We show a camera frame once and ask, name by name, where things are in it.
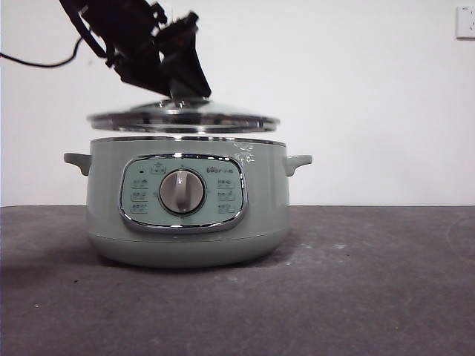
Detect glass lid with green knob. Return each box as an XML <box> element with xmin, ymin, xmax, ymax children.
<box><xmin>86</xmin><ymin>83</ymin><xmax>281</xmax><ymax>135</ymax></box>

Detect sage green electric pot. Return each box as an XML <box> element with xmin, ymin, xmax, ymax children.
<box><xmin>63</xmin><ymin>135</ymin><xmax>313</xmax><ymax>269</ymax></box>

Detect black cable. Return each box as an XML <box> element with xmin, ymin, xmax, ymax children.
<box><xmin>0</xmin><ymin>36</ymin><xmax>85</xmax><ymax>69</ymax></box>

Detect white wall socket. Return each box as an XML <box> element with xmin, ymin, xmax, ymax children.
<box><xmin>455</xmin><ymin>6</ymin><xmax>475</xmax><ymax>41</ymax></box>

